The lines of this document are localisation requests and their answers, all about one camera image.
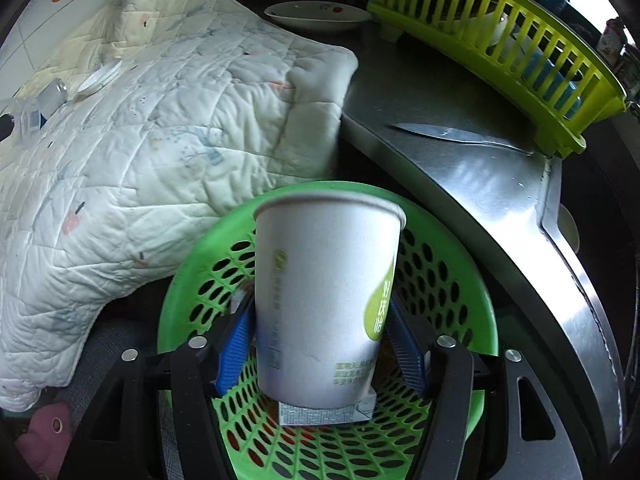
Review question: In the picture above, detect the white paper cup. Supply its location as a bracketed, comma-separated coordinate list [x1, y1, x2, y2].
[254, 190, 407, 408]

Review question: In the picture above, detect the blue white milk carton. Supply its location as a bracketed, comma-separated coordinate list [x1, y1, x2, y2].
[278, 388, 376, 427]

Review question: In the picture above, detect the white plastic cup lid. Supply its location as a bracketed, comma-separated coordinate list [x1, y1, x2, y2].
[77, 60, 122, 98]

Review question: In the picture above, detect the orange drink plastic bottle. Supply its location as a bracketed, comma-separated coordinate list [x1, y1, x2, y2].
[1, 98, 47, 144]

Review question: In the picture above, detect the blue silver beer can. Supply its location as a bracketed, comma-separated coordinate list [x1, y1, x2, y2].
[36, 78, 68, 119]

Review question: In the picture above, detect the pink sleeve forearm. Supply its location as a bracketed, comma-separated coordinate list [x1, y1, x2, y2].
[15, 402, 73, 479]

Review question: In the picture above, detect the green perforated trash basket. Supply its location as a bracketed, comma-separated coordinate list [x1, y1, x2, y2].
[157, 181, 498, 479]

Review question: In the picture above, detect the steel kitchen knife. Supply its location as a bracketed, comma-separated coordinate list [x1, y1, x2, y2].
[390, 122, 534, 156]

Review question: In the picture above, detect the lime green dish rack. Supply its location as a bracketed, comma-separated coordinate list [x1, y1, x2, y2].
[368, 0, 627, 157]

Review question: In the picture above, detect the white quilted blanket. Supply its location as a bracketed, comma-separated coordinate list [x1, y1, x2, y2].
[1, 0, 358, 412]

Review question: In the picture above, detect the white ceramic plate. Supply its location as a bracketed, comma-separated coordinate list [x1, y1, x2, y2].
[265, 1, 372, 32]

